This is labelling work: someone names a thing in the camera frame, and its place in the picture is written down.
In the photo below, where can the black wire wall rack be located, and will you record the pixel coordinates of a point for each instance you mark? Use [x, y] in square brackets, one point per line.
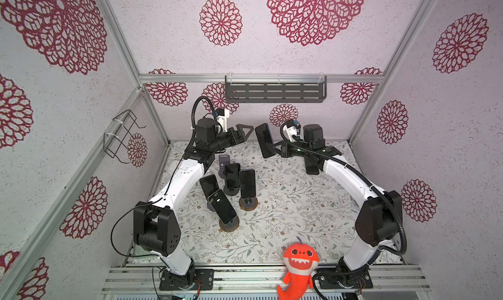
[126, 144]

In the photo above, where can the grey wall shelf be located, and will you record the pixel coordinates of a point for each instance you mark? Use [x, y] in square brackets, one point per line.
[276, 92]

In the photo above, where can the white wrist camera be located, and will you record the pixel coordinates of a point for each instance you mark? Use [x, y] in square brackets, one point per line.
[292, 130]
[222, 118]

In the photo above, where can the red shark plush toy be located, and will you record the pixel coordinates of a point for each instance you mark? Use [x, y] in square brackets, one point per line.
[301, 260]

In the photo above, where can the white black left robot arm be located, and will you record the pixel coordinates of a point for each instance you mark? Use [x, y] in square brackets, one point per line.
[156, 228]

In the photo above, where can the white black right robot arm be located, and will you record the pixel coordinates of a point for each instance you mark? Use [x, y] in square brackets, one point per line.
[379, 224]

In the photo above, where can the middle round stand base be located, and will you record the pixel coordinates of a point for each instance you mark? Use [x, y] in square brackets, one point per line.
[248, 204]

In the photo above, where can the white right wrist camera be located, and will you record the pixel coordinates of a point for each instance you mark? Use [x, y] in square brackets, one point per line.
[292, 130]

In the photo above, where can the front round stand base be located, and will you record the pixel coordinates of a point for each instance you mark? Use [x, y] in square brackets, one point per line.
[231, 226]

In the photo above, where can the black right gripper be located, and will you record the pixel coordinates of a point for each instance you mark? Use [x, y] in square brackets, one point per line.
[279, 147]

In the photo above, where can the round stand base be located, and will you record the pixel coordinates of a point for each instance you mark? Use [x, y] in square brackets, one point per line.
[231, 226]
[248, 204]

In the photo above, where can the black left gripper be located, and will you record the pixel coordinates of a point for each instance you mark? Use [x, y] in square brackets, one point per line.
[241, 137]

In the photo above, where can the black smartphone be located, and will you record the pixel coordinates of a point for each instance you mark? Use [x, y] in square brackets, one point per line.
[265, 141]

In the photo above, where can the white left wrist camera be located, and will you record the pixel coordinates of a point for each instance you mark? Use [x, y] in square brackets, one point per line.
[222, 118]

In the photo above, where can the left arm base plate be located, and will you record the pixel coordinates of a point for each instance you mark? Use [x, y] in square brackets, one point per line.
[194, 280]

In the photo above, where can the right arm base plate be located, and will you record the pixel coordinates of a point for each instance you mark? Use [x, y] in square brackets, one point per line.
[340, 278]

